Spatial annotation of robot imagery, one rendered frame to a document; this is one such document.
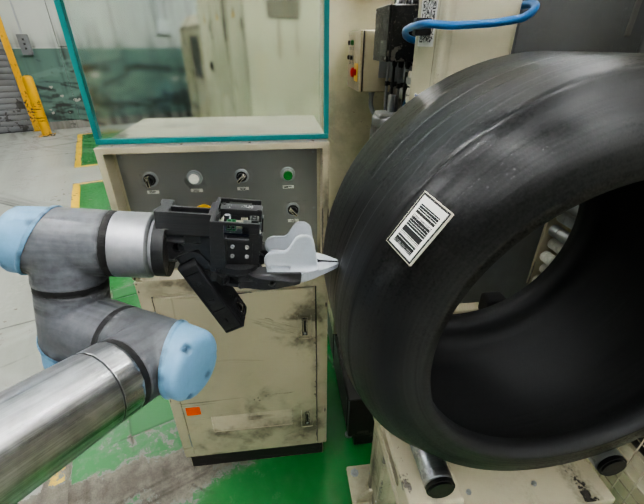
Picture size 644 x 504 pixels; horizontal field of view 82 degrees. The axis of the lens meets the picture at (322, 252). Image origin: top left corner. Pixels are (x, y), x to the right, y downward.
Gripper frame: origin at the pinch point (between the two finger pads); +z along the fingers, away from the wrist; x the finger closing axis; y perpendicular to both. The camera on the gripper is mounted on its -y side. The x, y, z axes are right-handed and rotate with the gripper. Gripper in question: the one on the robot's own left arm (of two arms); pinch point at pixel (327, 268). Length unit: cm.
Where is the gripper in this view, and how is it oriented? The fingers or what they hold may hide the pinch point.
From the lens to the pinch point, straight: 47.1
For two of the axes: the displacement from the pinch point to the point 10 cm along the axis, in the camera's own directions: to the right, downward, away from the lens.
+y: 1.2, -8.7, -4.7
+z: 9.9, 0.5, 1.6
